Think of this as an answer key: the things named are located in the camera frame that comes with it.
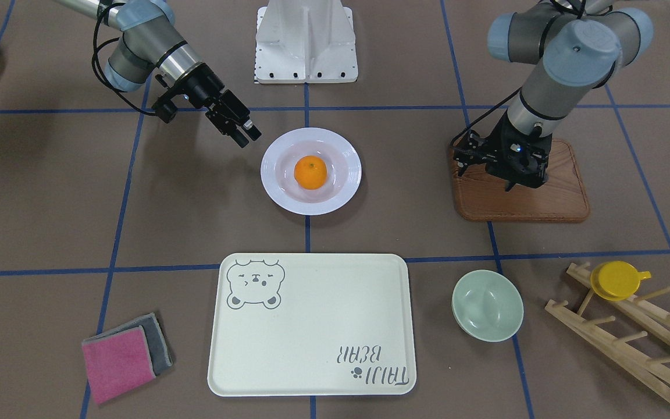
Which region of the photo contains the orange fruit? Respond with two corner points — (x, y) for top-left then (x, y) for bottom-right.
(294, 155), (328, 190)

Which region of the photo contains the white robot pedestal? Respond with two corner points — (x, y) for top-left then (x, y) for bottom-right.
(254, 1), (359, 84)

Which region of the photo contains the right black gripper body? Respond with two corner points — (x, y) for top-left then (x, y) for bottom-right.
(152, 63), (249, 133)

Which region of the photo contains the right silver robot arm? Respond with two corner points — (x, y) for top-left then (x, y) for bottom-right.
(62, 1), (261, 147)

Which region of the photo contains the green ceramic bowl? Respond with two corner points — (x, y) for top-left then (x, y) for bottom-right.
(450, 269), (525, 343)

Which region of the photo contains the grey cloth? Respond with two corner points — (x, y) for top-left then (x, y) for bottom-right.
(82, 313), (173, 376)

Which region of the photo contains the wooden cutting board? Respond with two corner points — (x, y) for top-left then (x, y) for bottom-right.
(447, 138), (590, 223)

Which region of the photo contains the yellow cup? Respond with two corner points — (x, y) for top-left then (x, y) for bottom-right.
(589, 261), (652, 301)

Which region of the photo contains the wooden dish rack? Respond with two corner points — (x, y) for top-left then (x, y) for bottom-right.
(545, 263), (670, 404)

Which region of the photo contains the white round plate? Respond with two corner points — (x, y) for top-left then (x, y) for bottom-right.
(260, 127), (362, 215)

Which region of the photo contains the cream bear tray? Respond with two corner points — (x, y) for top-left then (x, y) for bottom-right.
(207, 254), (417, 397)

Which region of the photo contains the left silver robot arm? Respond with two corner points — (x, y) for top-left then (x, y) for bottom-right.
(449, 1), (654, 190)

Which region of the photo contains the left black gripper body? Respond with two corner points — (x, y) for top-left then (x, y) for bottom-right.
(452, 114), (550, 188)

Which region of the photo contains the pink cloth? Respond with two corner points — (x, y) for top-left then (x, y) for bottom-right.
(81, 326), (156, 404)

